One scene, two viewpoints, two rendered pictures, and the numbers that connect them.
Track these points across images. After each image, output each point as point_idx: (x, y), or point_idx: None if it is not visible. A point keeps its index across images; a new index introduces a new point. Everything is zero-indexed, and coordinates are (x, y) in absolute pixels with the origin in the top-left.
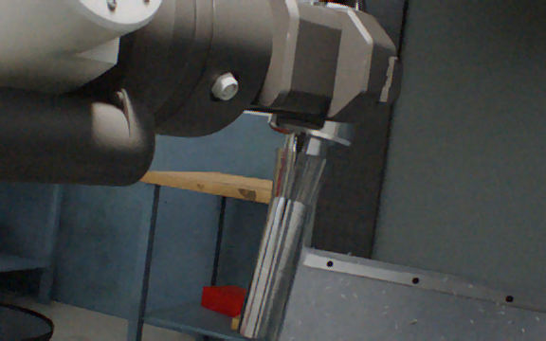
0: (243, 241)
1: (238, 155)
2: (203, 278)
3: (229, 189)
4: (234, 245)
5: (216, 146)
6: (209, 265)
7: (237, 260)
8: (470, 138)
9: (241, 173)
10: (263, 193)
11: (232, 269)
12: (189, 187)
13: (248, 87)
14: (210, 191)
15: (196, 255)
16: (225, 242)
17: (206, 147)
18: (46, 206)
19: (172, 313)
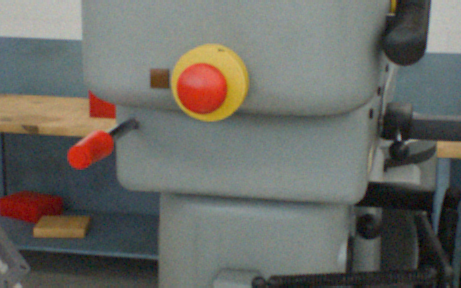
0: (24, 148)
1: (6, 75)
2: None
3: (13, 126)
4: (17, 153)
5: None
6: None
7: (22, 165)
8: None
9: (12, 91)
10: (44, 127)
11: (19, 174)
12: None
13: None
14: None
15: None
16: (8, 152)
17: None
18: None
19: None
